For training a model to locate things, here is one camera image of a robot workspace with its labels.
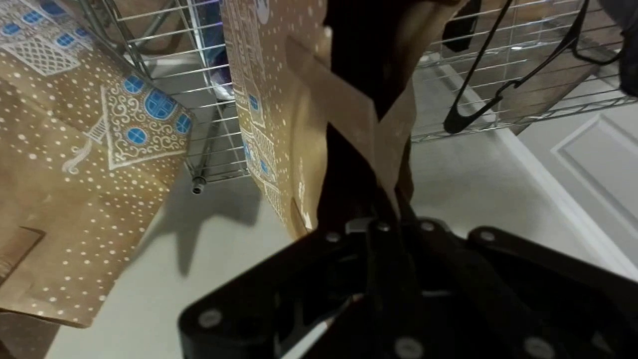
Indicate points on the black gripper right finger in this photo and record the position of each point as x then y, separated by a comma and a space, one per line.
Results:
530, 291

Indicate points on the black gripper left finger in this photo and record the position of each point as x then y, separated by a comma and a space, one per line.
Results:
279, 285

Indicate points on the brown dotted paper bag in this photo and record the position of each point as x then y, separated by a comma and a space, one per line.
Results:
72, 219
279, 119

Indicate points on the white panelled door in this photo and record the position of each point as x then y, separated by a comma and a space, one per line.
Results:
598, 171

